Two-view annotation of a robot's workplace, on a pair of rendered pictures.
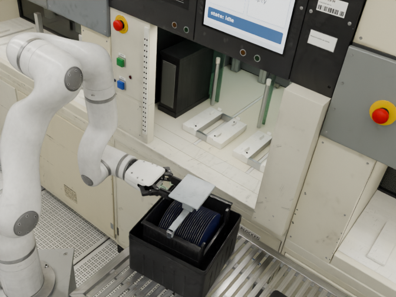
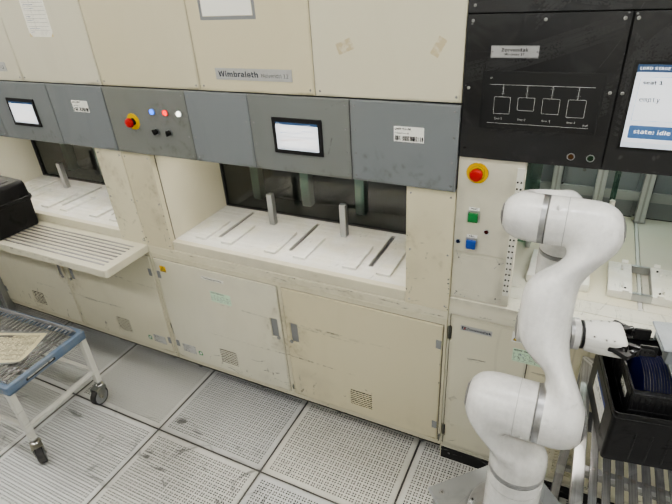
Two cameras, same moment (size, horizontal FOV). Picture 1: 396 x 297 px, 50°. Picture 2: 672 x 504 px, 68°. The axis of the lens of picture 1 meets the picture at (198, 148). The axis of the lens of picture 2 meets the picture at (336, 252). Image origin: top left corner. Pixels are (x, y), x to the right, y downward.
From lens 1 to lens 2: 94 cm
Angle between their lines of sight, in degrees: 9
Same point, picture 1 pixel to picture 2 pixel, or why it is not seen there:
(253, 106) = not seen: hidden behind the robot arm
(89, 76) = not seen: hidden behind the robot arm
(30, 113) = (576, 283)
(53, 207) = (331, 423)
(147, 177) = (617, 337)
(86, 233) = (389, 443)
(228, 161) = (609, 303)
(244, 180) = (647, 319)
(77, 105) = (385, 285)
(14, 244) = (541, 460)
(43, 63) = (594, 219)
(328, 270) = not seen: outside the picture
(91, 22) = (427, 180)
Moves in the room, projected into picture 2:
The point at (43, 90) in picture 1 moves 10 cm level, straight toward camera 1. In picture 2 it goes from (603, 250) to (657, 273)
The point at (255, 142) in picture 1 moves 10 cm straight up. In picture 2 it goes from (620, 274) to (626, 250)
